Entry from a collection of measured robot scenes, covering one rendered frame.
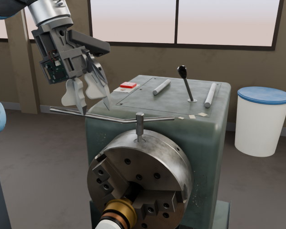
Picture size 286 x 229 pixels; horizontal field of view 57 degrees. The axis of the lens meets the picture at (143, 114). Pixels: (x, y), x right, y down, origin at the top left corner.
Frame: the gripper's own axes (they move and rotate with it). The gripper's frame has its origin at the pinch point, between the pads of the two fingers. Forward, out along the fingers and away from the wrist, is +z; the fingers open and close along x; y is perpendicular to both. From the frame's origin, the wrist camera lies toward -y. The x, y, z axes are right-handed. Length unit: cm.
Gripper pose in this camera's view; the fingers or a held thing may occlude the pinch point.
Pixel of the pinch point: (97, 107)
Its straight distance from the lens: 62.8
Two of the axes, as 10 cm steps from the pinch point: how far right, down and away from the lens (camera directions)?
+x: 8.0, -1.4, -5.9
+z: 3.3, 9.1, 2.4
